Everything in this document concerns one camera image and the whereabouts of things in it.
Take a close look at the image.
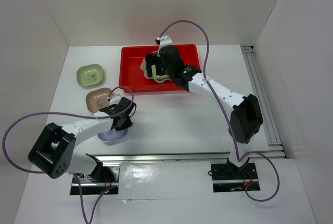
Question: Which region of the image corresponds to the pink square plate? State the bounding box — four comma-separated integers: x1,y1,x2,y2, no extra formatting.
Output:
86,88,111,113

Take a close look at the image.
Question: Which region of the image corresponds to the right aluminium rail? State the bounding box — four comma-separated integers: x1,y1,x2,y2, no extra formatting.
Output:
241,46,286,159

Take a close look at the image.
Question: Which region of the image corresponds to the green square plate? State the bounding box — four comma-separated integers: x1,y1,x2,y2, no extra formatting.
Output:
151,65,169,80
76,64,105,87

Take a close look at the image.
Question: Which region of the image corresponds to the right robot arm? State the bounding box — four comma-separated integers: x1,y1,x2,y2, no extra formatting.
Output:
141,45,263,178

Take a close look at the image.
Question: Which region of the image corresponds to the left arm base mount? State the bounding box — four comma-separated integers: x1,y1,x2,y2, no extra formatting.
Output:
76,164,120,195

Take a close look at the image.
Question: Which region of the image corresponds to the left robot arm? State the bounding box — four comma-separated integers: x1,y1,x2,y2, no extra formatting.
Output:
28,96,136,182

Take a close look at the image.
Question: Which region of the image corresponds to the front aluminium rail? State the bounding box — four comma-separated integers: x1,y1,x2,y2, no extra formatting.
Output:
91,151,271,164

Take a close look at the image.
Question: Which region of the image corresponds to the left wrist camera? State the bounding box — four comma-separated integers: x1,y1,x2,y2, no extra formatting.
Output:
108,94,122,106

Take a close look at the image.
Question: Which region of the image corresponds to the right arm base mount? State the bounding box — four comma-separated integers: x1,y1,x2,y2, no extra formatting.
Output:
208,163,260,193

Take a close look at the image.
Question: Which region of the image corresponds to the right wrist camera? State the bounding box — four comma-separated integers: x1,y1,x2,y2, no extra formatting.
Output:
155,35,173,57

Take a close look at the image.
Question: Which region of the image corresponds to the aluminium rail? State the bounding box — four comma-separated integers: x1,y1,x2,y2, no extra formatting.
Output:
91,151,271,164
241,46,286,159

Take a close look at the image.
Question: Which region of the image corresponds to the red plastic bin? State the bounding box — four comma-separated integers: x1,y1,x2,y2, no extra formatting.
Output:
119,44,200,93

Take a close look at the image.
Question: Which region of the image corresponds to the purple square plate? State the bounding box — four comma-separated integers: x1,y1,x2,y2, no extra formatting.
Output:
97,128,127,145

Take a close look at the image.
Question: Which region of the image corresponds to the green scalloped bowl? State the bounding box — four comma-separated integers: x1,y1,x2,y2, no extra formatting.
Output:
140,60,171,83

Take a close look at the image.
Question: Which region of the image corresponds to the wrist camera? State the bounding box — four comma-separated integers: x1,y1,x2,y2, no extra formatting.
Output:
155,35,173,57
108,94,122,106

